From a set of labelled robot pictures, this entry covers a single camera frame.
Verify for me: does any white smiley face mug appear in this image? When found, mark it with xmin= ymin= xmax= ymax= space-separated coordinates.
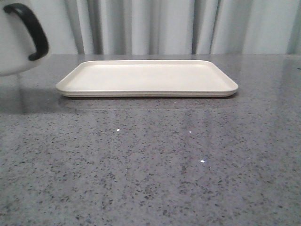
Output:
xmin=0 ymin=0 xmax=50 ymax=77

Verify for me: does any cream rectangular tray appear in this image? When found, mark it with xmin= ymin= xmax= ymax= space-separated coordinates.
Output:
xmin=56 ymin=60 xmax=238 ymax=97

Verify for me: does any pale grey-green curtain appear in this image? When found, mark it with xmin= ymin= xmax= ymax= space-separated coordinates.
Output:
xmin=0 ymin=0 xmax=301 ymax=56

